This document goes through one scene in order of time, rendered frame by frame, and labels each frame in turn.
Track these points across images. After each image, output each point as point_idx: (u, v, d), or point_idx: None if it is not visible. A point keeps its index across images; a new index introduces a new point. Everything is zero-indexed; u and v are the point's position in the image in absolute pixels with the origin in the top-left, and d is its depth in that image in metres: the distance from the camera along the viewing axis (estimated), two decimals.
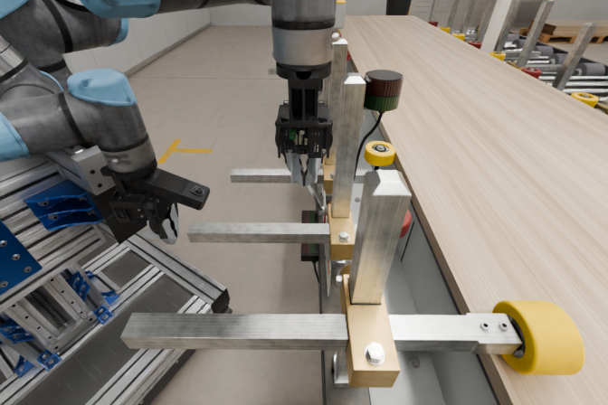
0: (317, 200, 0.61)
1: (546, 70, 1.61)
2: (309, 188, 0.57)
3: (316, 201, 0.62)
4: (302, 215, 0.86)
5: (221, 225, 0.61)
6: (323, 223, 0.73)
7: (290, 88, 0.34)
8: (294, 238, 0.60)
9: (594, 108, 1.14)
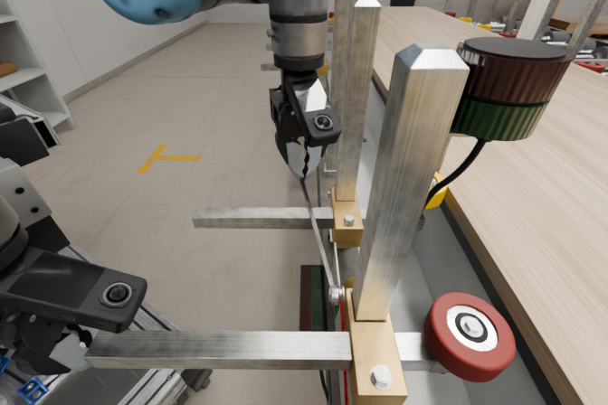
0: (323, 249, 0.41)
1: None
2: (311, 215, 0.44)
3: (322, 249, 0.41)
4: (301, 274, 0.58)
5: (151, 337, 0.33)
6: None
7: None
8: (286, 363, 0.32)
9: None
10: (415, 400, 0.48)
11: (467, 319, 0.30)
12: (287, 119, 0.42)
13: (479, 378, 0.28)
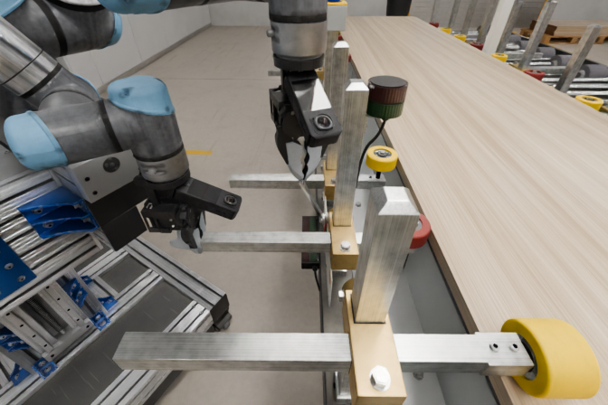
0: (318, 210, 0.60)
1: (548, 71, 1.59)
2: (309, 201, 0.55)
3: (317, 211, 0.60)
4: (302, 221, 0.84)
5: (234, 234, 0.59)
6: (324, 228, 0.72)
7: None
8: (310, 247, 0.58)
9: (599, 110, 1.12)
10: None
11: None
12: (287, 119, 0.42)
13: (411, 245, 0.54)
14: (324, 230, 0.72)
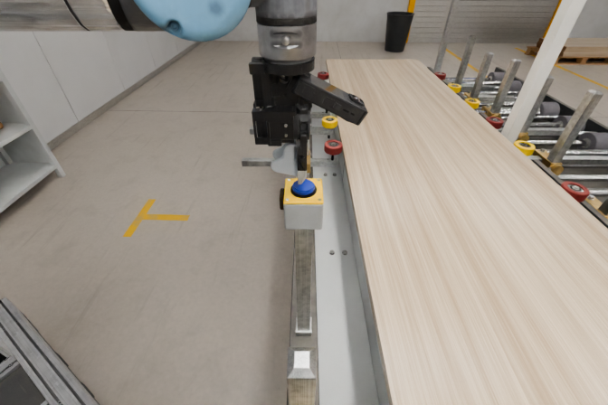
0: None
1: (584, 163, 1.30)
2: None
3: None
4: None
5: None
6: None
7: None
8: None
9: None
10: None
11: None
12: (309, 123, 0.41)
13: None
14: None
